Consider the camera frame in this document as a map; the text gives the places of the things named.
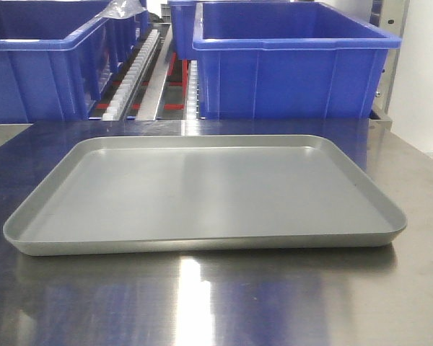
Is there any blue bin front left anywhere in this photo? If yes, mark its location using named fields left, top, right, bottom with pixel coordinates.
left=0, top=1, right=117, bottom=124

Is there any blue bin rear left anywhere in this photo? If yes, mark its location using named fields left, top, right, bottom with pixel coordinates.
left=112, top=0, right=149, bottom=63

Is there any white roller rail right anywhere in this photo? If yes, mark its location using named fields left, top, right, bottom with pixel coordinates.
left=184, top=61, right=199, bottom=120

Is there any blue bin front right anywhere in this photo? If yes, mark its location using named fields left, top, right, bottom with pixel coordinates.
left=192, top=1, right=401, bottom=120

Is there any grey metal tray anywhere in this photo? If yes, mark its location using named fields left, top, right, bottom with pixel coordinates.
left=3, top=135, right=407, bottom=256

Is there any blue bin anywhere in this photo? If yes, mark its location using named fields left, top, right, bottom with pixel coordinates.
left=112, top=0, right=149, bottom=63
left=192, top=1, right=401, bottom=120
left=0, top=1, right=117, bottom=124
left=167, top=0, right=293, bottom=61

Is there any white roller rail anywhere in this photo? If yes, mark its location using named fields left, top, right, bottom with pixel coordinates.
left=184, top=61, right=199, bottom=120
left=101, top=30, right=160, bottom=121

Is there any perforated steel shelf post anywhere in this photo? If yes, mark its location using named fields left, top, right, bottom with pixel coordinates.
left=371, top=0, right=409, bottom=120

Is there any blue bin rear right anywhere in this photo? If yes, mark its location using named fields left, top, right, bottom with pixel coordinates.
left=167, top=0, right=293, bottom=61

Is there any white roller rail left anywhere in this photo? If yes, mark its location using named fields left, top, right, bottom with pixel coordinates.
left=101, top=30, right=160, bottom=121

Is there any clear plastic bag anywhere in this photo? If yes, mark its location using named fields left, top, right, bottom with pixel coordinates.
left=97, top=0, right=146, bottom=19

